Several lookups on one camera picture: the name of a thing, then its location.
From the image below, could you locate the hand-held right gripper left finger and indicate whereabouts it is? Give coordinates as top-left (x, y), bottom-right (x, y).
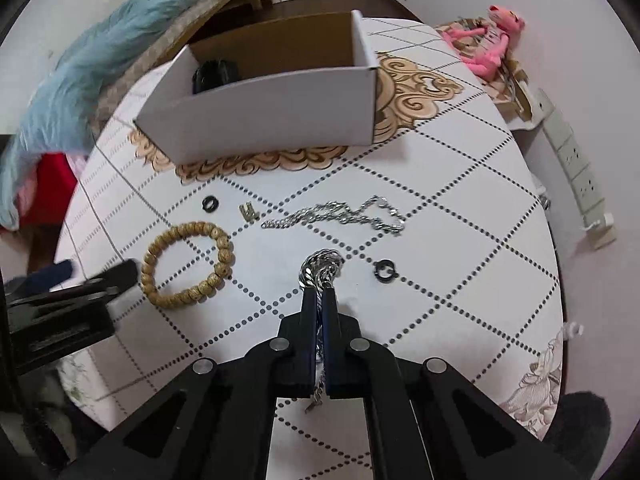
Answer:
top-left (59, 287), bottom-right (321, 480)

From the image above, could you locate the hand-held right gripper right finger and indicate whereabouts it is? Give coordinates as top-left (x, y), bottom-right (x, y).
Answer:
top-left (322, 287), bottom-right (583, 480)

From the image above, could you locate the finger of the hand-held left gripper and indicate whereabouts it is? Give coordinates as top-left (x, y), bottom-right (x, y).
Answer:
top-left (5, 259), bottom-right (140, 317)

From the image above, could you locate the thick silver chain bracelet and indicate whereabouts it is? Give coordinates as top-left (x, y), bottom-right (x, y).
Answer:
top-left (297, 249), bottom-right (347, 413)

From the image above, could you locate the white cardboard box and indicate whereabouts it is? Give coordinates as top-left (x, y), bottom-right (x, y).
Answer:
top-left (133, 10), bottom-right (380, 166)

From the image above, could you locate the red cloth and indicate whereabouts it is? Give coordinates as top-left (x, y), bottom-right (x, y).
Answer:
top-left (15, 152), bottom-right (83, 231)

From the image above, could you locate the patterned white tablecloth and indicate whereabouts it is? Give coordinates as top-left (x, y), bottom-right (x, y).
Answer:
top-left (54, 17), bottom-right (565, 441)

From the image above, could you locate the light blue fluffy blanket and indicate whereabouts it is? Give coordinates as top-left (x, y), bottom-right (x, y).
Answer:
top-left (0, 0), bottom-right (251, 231)

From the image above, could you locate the patterned beige mattress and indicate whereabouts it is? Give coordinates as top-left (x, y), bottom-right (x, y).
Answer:
top-left (90, 0), bottom-right (253, 136)

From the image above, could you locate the black fuzzy slipper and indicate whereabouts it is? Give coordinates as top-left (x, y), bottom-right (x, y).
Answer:
top-left (542, 391), bottom-right (612, 480)

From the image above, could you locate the white power strip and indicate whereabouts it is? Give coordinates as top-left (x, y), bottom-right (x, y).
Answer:
top-left (530, 85), bottom-right (617, 248)

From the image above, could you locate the pink plush toy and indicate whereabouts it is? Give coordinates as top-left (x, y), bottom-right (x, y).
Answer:
top-left (440, 5), bottom-right (527, 81)

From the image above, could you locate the wooden bead bracelet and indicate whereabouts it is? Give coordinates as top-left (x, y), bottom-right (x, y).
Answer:
top-left (141, 222), bottom-right (235, 310)

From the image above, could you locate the thin silver chain necklace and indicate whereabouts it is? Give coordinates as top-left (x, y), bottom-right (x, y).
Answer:
top-left (261, 195), bottom-right (407, 236)

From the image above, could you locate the black bead bracelet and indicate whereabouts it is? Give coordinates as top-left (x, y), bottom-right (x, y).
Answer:
top-left (192, 59), bottom-right (242, 95)

